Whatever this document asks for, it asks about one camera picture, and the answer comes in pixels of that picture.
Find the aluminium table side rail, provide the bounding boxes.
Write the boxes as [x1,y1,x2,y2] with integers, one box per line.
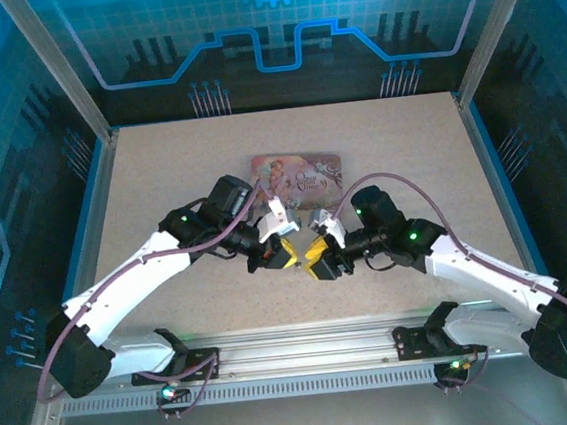
[44,127,138,320]
[454,86,552,289]

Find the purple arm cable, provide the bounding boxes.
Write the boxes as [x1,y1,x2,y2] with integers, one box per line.
[16,177,287,404]
[327,153,567,386]

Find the left controller board with LED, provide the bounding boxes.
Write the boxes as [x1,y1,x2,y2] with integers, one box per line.
[155,381,193,404]

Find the right controller board with LED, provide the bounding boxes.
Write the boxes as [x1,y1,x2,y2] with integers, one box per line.
[434,356,475,378]

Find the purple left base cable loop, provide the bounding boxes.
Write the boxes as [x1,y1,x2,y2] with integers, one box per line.
[149,352,230,423]

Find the slotted grey cable duct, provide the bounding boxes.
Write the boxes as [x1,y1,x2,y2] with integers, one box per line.
[58,357,487,422]

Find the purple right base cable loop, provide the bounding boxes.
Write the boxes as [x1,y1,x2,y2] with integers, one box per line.
[431,345,494,394]

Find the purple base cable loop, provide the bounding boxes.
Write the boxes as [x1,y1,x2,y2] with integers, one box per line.
[149,352,230,423]
[431,345,494,394]

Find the aluminium frame post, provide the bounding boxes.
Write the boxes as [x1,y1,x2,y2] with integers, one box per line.
[445,0,558,109]
[0,0,120,152]

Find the controller board with led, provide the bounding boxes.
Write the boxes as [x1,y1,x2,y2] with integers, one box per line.
[155,381,193,404]
[434,356,475,378]

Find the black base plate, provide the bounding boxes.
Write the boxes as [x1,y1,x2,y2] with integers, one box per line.
[391,317,490,363]
[128,345,224,389]

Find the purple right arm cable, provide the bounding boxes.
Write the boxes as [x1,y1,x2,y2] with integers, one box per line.
[327,153,567,386]

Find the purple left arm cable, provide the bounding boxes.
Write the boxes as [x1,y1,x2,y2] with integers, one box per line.
[16,177,287,404]

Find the aluminium mounting rail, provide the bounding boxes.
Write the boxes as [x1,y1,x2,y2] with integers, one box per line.
[107,301,529,392]

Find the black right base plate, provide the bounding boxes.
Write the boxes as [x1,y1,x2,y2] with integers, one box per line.
[391,317,490,363]

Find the pink decorated keepsake box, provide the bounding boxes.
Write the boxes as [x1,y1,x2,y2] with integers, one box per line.
[247,147,347,217]

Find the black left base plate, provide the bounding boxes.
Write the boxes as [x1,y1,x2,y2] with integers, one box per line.
[128,345,224,389]

